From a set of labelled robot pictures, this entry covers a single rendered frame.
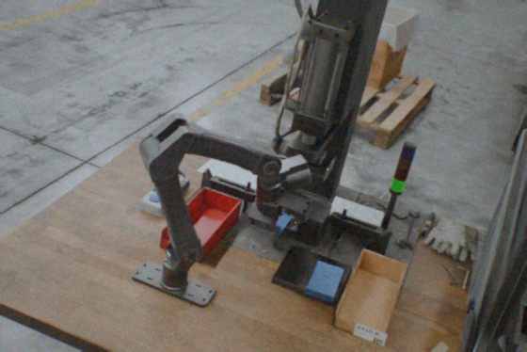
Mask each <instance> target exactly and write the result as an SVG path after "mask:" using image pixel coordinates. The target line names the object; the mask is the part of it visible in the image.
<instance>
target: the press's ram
mask: <svg viewBox="0 0 527 352"><path fill-rule="evenodd" d="M339 128H340V126H338V125H335V124H332V125H331V128H330V129H329V130H328V132H327V133H326V134H325V137H324V138H322V139H318V138H317V136H315V135H312V134H306V133H303V132H301V131H299V133H298V134H296V135H295V136H294V138H293V139H292V140H291V141H290V140H287V139H284V138H281V139H277V138H276V137H274V138H273V139H272V140H271V142H270V143H269V145H270V146H271V148H272V149H273V150H274V152H275V153H276V155H277V157H278V158H279V159H282V160H284V159H287V158H293V157H296V156H299V155H302V157H303V158H304V159H305V160H306V161H307V162H308V164H309V170H310V173H311V178H312V179H313V180H315V181H318V182H321V183H323V182H324V181H325V180H326V178H327V176H328V174H329V173H330V171H331V170H332V168H333V165H334V162H335V158H336V156H334V155H331V154H328V153H327V152H326V151H324V149H325V147H326V146H327V144H328V142H329V141H330V139H331V138H332V137H333V135H334V134H335V133H336V132H337V131H338V129H339Z"/></svg>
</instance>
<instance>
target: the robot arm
mask: <svg viewBox="0 0 527 352"><path fill-rule="evenodd" d="M180 126H181V127H180ZM179 127H180V128H179ZM138 148H139V152H140V154H141V156H142V158H143V161H144V164H145V167H146V170H148V172H149V175H150V178H151V181H152V183H153V185H154V188H155V191H156V194H157V197H158V199H159V202H160V205H161V208H162V210H163V213H164V216H165V219H166V222H167V224H168V235H169V238H170V241H169V243H168V244H167V246H166V248H165V251H166V254H167V257H166V258H164V263H163V266H160V265H158V264H151V263H149V262H144V263H142V264H141V265H140V266H139V268H138V269H137V270H136V271H135V272H134V273H133V274H132V280H134V281H137V282H139V283H141V284H143V285H146V286H148V287H151V288H152V289H155V290H157V291H159V292H164V293H167V294H169V295H171V296H175V297H177V298H179V299H181V300H184V301H186V302H188V303H191V304H193V305H196V306H197V307H200V308H205V307H206V306H207V305H208V304H209V302H210V301H211V299H212V298H213V297H214V295H215V294H216V289H215V288H213V287H211V286H208V285H206V284H203V283H201V282H198V281H196V280H193V279H190V278H188V273H189V270H190V268H191V266H192V265H193V264H194V263H196V262H197V261H199V260H200V259H201V257H202V255H203V248H202V244H201V241H200V237H199V234H198V232H197V230H196V228H195V226H194V224H193V221H192V218H191V215H190V213H189V210H188V207H187V204H186V201H185V198H184V192H183V190H182V186H181V184H180V179H179V175H178V173H180V170H179V166H180V164H181V163H182V161H183V159H184V157H185V155H186V154H188V155H197V156H201V157H205V158H213V159H215V160H219V161H223V162H225V163H229V164H232V165H235V166H237V167H239V168H242V169H244V170H247V171H250V173H251V174H252V175H255V176H257V178H256V200H255V201H254V203H253V205H252V207H251V208H250V211H249V213H248V219H250V220H252V221H254V220H256V221H259V222H261V223H262V224H263V225H264V226H265V227H266V228H269V229H271V230H272V229H274V228H275V226H276V223H277V221H278V219H279V215H280V214H281V212H282V210H283V209H284V210H283V212H284V213H285V214H286V215H288V216H289V217H290V218H292V219H293V220H294V221H295V222H296V223H298V224H299V223H302V222H303V223H304V222H305V221H307V219H308V217H309V215H310V210H311V205H312V201H311V200H306V199H304V198H302V197H299V196H297V195H295V194H292V193H289V192H287V191H290V190H293V189H296V188H298V187H300V186H302V185H305V184H311V173H310V170H309V164H308V162H307V161H306V160H305V159H304V158H303V157H302V155H299V156H296V157H293V158H287V159H284V160H282V159H279V158H278V157H277V155H276V153H275V152H274V150H273V149H272V148H271V146H270V145H269V144H268V143H266V142H263V141H260V140H257V139H254V138H252V140H250V139H247V138H246V139H243V138H239V137H235V136H229V135H226V134H220V133H218V132H215V131H211V130H208V129H205V128H202V127H200V126H199V125H197V124H196V123H194V122H191V121H188V120H186V118H185V117H184V115H183V113H180V112H172V113H171V114H170V115H169V116H168V117H167V118H165V119H164V120H163V121H162V122H161V123H160V124H158V125H157V126H156V127H155V128H154V129H153V130H151V131H150V132H149V133H147V134H146V135H145V136H144V137H143V138H142V139H141V141H140V143H139V147H138Z"/></svg>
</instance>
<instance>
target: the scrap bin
mask: <svg viewBox="0 0 527 352"><path fill-rule="evenodd" d="M241 203H242V201H241V200H239V199H236V198H233V197H231V196H228V195H225V194H223V193H220V192H218V191H215V190H213V189H210V188H207V187H205V186H204V187H203V188H202V189H201V190H200V192H199V193H198V194H197V195H196V196H195V197H194V198H193V199H192V200H191V201H190V202H188V203H187V207H188V210H189V213H190V215H191V218H192V221H193V224H194V226H195V228H196V230H197V232H198V234H199V237H200V241H201V244H202V248H203V255H202V257H201V259H200V260H199V261H198V263H201V262H202V261H204V259H205V258H206V257H207V256H208V254H209V253H210V252H211V251H212V249H213V248H214V247H215V246H216V244H217V243H218V242H219V241H220V239H221V238H222V237H223V236H224V235H225V233H226V232H227V231H228V229H229V228H230V227H231V226H232V224H233V223H234V222H235V221H236V219H237V218H238V217H239V213H240V208H241ZM169 241H170V238H169V235H168V224H167V225H166V226H165V227H164V228H163V230H162V234H161V242H160V248H162V249H165V248H166V246H167V244H168V243H169Z"/></svg>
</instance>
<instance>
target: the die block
mask: <svg viewBox="0 0 527 352"><path fill-rule="evenodd" d="M330 211H331V210H330ZM330 211H329V213H328V216H327V219H326V221H325V222H324V224H323V226H320V225H317V224H314V223H312V222H310V221H305V222H304V223H303V222H302V223H299V224H298V227H297V231H296V235H295V240H297V241H300V242H302V243H304V244H307V245H310V246H312V247H315V248H316V247H317V245H318V244H319V242H320V240H321V238H322V237H323V235H324V234H325V232H326V230H327V225H328V222H329V214H330Z"/></svg>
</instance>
